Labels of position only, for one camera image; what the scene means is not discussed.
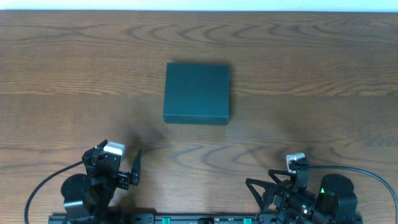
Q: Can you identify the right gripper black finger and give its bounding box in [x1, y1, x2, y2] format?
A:
[245, 179, 276, 212]
[268, 169, 292, 184]

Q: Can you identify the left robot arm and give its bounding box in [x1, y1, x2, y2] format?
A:
[61, 139, 142, 223]

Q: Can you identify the black gift box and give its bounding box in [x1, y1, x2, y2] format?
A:
[162, 63, 229, 125]

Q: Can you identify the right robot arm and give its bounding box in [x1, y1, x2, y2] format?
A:
[246, 157, 363, 224]

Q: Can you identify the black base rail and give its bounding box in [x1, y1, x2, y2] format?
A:
[48, 212, 364, 224]

